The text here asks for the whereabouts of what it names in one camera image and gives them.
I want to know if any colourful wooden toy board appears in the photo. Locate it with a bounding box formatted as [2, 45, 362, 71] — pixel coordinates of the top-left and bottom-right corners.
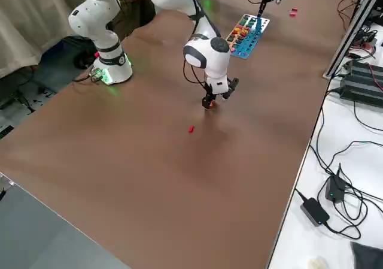
[225, 13, 270, 61]

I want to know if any black finned power supply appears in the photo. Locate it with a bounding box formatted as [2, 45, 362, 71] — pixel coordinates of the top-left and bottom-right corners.
[346, 59, 383, 87]
[340, 72, 383, 108]

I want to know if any black power adapter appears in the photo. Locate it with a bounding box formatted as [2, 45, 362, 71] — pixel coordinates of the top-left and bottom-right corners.
[300, 197, 330, 227]

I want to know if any small black box green light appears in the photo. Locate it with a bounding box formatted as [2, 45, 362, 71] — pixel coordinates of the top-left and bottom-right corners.
[325, 174, 345, 203]

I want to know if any small white object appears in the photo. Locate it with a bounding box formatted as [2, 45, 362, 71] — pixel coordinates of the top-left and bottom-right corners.
[309, 256, 329, 269]

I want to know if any beige curtain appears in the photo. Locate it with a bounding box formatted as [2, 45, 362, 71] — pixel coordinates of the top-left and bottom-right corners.
[0, 0, 90, 78]

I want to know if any dark grey cloth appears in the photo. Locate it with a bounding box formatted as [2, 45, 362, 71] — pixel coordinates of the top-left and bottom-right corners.
[349, 241, 383, 269]

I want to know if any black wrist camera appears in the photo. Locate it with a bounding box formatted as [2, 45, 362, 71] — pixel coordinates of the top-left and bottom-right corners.
[223, 77, 240, 99]

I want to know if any aluminium frame post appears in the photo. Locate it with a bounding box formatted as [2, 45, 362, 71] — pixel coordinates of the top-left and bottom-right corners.
[322, 0, 383, 80]

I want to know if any black cable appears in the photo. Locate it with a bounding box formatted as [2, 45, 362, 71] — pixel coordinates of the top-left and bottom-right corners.
[327, 188, 369, 240]
[309, 87, 344, 177]

